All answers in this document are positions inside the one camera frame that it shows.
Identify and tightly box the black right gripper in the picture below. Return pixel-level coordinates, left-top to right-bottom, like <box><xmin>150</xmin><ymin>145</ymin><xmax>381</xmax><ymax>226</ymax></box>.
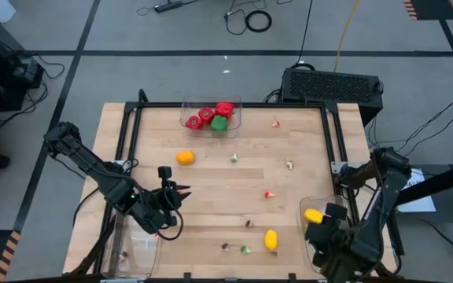
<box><xmin>304</xmin><ymin>203</ymin><xmax>353</xmax><ymax>282</ymax></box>

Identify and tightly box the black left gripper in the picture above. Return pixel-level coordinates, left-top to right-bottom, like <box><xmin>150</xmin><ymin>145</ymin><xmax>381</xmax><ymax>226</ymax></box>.
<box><xmin>138</xmin><ymin>166</ymin><xmax>192</xmax><ymax>235</ymax></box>

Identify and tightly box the yellow toy lemon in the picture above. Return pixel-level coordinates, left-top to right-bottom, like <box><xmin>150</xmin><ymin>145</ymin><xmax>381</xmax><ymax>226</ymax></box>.
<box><xmin>303</xmin><ymin>208</ymin><xmax>325</xmax><ymax>225</ymax></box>
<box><xmin>263</xmin><ymin>229</ymin><xmax>278</xmax><ymax>252</ymax></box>

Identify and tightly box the small red toy bell pepper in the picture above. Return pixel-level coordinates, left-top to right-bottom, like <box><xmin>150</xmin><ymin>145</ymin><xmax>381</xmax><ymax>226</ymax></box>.
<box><xmin>186</xmin><ymin>115</ymin><xmax>205</xmax><ymax>131</ymax></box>

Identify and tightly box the green toy bell pepper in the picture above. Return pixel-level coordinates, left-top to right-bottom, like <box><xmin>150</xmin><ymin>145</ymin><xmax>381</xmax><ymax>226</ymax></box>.
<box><xmin>210</xmin><ymin>115</ymin><xmax>230</xmax><ymax>132</ymax></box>

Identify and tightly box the large red toy bell pepper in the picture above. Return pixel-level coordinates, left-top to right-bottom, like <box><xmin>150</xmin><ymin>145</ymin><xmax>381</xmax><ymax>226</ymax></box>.
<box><xmin>215</xmin><ymin>101</ymin><xmax>235</xmax><ymax>119</ymax></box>

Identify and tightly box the orange toy lemon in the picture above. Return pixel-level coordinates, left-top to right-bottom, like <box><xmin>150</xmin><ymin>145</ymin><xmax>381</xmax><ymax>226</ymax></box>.
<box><xmin>175</xmin><ymin>150</ymin><xmax>196</xmax><ymax>166</ymax></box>

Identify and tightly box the clear plastic bin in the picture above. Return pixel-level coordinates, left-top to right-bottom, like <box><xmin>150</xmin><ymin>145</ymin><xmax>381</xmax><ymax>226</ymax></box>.
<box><xmin>101</xmin><ymin>200</ymin><xmax>164</xmax><ymax>281</ymax></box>
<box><xmin>297</xmin><ymin>195</ymin><xmax>363</xmax><ymax>276</ymax></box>
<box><xmin>179</xmin><ymin>94</ymin><xmax>243</xmax><ymax>139</ymax></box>

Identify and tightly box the white paper sign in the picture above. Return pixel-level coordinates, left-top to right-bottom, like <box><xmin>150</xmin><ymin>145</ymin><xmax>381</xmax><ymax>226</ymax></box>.
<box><xmin>397</xmin><ymin>167</ymin><xmax>436</xmax><ymax>213</ymax></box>

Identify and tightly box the black metal stand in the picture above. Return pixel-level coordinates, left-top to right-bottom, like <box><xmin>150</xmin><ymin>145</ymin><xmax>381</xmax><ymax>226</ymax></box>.
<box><xmin>387</xmin><ymin>156</ymin><xmax>453</xmax><ymax>263</ymax></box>

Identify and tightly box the black computer case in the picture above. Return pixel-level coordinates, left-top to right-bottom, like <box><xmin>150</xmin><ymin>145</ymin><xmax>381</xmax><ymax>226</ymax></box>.
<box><xmin>280</xmin><ymin>66</ymin><xmax>385</xmax><ymax>127</ymax></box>

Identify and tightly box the black power strip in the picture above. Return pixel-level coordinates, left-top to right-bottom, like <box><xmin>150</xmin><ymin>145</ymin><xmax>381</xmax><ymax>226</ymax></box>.
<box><xmin>153</xmin><ymin>0</ymin><xmax>183</xmax><ymax>13</ymax></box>

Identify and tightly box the left gripper black cable loop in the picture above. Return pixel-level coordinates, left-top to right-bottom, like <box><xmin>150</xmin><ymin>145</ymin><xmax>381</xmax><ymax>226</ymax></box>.
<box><xmin>153</xmin><ymin>211</ymin><xmax>185</xmax><ymax>242</ymax></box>

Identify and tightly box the coiled black cable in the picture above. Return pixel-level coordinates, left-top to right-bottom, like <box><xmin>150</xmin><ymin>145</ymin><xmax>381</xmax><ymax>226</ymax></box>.
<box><xmin>245</xmin><ymin>9</ymin><xmax>273</xmax><ymax>34</ymax></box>

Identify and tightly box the yellow cable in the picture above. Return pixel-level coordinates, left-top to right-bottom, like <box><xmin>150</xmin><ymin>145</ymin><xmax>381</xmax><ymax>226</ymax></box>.
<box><xmin>333</xmin><ymin>0</ymin><xmax>360</xmax><ymax>72</ymax></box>

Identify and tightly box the long black cable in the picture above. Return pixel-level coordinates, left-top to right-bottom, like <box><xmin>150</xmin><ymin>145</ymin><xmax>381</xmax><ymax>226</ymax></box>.
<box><xmin>292</xmin><ymin>0</ymin><xmax>316</xmax><ymax>72</ymax></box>

